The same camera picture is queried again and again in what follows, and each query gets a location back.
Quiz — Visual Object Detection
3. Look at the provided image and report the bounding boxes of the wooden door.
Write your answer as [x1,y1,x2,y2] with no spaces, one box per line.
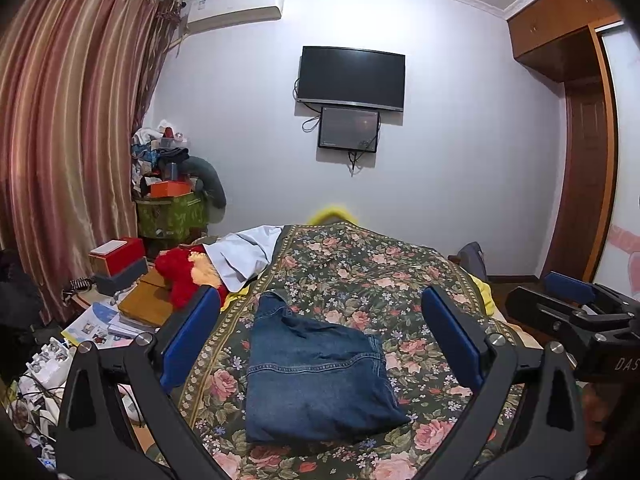
[537,25,621,284]

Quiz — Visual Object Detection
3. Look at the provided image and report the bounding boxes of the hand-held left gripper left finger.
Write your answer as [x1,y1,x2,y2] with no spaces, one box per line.
[55,285,232,480]

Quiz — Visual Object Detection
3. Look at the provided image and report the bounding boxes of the floral green blanket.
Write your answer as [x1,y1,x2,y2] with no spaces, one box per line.
[175,224,546,480]

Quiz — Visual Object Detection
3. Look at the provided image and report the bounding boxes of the red plush toy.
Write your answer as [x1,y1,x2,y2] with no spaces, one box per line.
[154,245,224,309]

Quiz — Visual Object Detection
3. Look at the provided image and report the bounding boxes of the wooden overhead cabinet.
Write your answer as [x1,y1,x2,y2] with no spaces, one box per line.
[505,0,626,81]

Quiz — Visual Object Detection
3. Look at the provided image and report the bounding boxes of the pile of mixed clutter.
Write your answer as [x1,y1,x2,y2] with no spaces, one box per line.
[131,119,193,196]

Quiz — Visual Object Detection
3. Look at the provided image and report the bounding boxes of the wooden bedside table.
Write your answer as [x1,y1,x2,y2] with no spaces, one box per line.
[65,287,123,311]

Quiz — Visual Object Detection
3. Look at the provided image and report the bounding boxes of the yellow plush cloth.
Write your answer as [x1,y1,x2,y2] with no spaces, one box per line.
[306,203,360,227]

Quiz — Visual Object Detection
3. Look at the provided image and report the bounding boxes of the stack of booklets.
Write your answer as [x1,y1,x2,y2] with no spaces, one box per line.
[61,300,151,349]

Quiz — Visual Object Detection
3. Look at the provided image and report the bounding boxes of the blue denim jacket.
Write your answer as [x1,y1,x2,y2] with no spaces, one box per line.
[245,290,412,445]

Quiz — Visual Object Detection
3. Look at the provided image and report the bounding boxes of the brown cardboard box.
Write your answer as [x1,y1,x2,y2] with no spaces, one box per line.
[117,270,177,329]

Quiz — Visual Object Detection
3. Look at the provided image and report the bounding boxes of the green patterned box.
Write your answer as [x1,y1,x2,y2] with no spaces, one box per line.
[136,192,207,241]

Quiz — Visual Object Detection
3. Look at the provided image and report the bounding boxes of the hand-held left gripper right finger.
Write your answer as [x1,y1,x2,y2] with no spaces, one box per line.
[420,285,589,480]

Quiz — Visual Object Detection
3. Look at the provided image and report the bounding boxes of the small black monitor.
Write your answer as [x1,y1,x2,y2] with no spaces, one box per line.
[318,106,381,154]

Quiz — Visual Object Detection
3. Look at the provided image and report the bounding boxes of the tangled cables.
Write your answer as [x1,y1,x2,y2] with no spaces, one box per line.
[7,380,67,461]

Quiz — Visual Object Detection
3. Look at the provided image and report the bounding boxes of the large black television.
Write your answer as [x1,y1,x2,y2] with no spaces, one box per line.
[296,46,406,113]

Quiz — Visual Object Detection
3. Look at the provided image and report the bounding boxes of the red box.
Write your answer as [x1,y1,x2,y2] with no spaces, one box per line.
[89,237,147,276]

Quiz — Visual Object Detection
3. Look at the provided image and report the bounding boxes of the grey box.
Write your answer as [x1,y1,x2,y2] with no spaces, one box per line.
[95,257,150,296]

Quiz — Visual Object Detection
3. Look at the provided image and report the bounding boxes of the white wardrobe door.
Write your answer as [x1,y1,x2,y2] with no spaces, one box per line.
[592,20,640,302]

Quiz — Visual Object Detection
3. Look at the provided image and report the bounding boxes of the white plastic clutter pile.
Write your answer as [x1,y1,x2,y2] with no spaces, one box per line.
[20,337,78,391]

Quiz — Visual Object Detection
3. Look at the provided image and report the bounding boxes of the orange box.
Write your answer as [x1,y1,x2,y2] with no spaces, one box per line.
[149,180,194,199]

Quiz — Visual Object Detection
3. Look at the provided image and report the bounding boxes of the white air conditioner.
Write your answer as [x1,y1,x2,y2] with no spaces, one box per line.
[180,0,286,36]

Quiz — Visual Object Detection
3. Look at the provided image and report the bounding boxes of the grey backpack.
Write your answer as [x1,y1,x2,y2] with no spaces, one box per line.
[457,241,489,281]

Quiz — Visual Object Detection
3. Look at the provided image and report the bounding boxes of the black chair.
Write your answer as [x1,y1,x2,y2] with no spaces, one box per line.
[0,247,46,334]

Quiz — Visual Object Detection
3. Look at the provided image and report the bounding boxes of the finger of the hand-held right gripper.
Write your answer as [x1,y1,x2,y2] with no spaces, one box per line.
[542,271,640,311]
[505,285,636,342]

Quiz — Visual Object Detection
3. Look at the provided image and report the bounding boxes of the white cloth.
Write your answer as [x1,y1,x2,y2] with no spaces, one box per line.
[207,225,284,291]

